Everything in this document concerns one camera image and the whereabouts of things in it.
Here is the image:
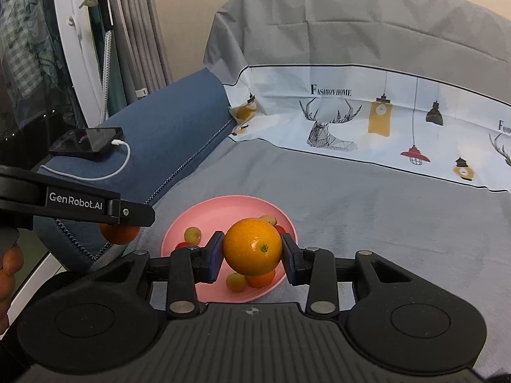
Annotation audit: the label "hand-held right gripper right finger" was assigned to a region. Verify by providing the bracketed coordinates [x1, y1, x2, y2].
[281, 235, 414, 320]

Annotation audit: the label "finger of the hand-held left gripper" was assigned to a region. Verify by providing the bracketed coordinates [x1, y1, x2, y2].
[120, 199, 156, 227]

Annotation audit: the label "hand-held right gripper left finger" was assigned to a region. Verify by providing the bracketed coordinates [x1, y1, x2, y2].
[90, 230, 225, 320]

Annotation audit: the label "mandarin orange with stem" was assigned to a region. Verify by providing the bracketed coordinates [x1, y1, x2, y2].
[100, 223, 141, 245]

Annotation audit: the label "small smooth orange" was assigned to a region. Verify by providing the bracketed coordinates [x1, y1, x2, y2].
[222, 217, 283, 277]

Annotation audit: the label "pink plate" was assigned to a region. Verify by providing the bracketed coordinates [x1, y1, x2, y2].
[161, 195, 298, 303]

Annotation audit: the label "person's left hand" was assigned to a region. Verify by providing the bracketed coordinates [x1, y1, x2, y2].
[0, 245, 24, 334]

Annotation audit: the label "black smartphone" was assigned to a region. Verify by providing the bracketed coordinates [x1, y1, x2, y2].
[48, 127, 124, 162]

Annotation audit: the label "blue sofa armrest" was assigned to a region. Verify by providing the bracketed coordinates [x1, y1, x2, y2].
[34, 68, 233, 262]

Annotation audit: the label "teal curtain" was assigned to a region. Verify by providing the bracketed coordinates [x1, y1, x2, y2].
[90, 4, 128, 116]

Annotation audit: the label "hanging clothes behind glass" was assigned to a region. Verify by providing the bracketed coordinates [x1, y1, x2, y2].
[0, 0, 60, 128]

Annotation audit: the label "grey printed sofa cover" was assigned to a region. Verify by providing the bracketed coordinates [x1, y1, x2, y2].
[149, 0, 511, 379]

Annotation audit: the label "white charging cable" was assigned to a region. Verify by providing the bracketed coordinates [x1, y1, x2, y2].
[40, 139, 132, 178]

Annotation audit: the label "braided steamer hose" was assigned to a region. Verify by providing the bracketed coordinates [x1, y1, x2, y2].
[100, 28, 114, 122]

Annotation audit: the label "white door frame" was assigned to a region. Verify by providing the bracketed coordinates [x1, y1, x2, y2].
[52, 0, 106, 128]

